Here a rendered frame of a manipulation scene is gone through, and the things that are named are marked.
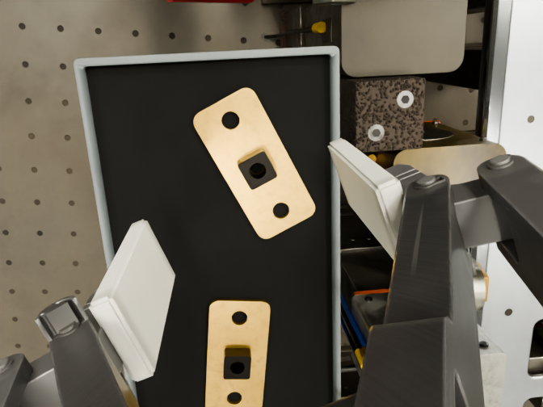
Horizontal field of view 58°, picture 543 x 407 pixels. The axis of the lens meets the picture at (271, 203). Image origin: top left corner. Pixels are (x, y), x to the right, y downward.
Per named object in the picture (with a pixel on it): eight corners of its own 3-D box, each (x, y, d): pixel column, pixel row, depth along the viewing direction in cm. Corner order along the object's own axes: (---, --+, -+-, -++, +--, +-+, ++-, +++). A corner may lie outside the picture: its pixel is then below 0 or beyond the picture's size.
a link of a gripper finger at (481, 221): (428, 221, 12) (539, 176, 12) (372, 173, 17) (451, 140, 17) (444, 270, 13) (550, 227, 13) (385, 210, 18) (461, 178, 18)
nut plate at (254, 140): (317, 210, 29) (321, 216, 28) (262, 240, 30) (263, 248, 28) (250, 83, 27) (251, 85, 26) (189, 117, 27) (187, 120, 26)
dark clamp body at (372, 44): (341, 60, 72) (462, 75, 36) (261, 65, 71) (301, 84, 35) (341, 8, 70) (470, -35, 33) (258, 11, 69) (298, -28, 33)
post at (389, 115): (318, 96, 73) (423, 149, 35) (285, 98, 73) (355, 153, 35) (318, 61, 71) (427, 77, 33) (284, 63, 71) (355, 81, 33)
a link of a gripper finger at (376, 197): (375, 188, 14) (399, 178, 14) (326, 143, 21) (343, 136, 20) (405, 276, 15) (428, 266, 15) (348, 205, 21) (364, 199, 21)
